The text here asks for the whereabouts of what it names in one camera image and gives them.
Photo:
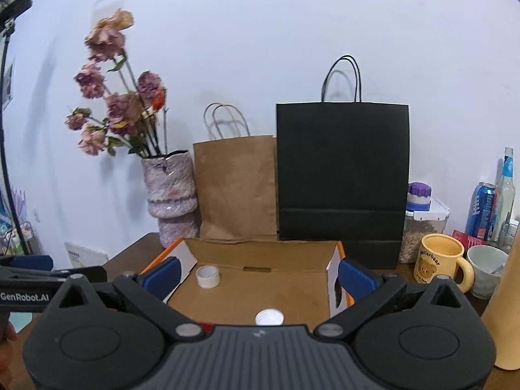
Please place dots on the red cardboard box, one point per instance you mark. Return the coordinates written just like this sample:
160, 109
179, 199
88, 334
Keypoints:
296, 277

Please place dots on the black paper bag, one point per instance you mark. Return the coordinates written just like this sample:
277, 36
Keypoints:
343, 170

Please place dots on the yellow bear mug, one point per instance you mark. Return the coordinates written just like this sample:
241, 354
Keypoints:
442, 255

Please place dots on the grey ceramic cup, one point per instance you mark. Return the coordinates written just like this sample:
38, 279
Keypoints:
488, 264

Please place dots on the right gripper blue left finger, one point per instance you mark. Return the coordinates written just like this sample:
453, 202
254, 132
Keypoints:
143, 295

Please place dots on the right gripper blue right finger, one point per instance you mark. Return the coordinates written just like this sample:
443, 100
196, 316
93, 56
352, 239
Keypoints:
372, 294

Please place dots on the clear glass bottle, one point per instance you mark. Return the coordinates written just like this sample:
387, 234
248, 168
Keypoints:
504, 196

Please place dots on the purple lidded jar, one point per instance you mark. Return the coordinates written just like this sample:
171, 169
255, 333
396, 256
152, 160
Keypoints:
418, 196

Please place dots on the brown paper bag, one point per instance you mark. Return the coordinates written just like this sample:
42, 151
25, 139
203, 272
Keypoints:
237, 186

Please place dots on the red flat box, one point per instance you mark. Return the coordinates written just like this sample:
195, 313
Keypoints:
466, 240

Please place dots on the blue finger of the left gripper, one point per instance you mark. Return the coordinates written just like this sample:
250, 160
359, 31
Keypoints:
34, 262

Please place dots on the blue soda can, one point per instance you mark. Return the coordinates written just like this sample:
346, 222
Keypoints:
480, 212

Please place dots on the clear food storage container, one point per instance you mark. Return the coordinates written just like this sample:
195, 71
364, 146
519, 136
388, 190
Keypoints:
417, 225

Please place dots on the white ribbed bottle cap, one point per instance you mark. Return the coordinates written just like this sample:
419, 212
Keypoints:
269, 317

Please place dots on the dried pink rose bouquet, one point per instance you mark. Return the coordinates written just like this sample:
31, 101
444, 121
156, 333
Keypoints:
134, 104

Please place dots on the white tape roll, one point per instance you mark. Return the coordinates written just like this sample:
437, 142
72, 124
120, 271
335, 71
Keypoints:
208, 277

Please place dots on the cream thermos jug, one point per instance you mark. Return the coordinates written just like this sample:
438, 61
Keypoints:
502, 314

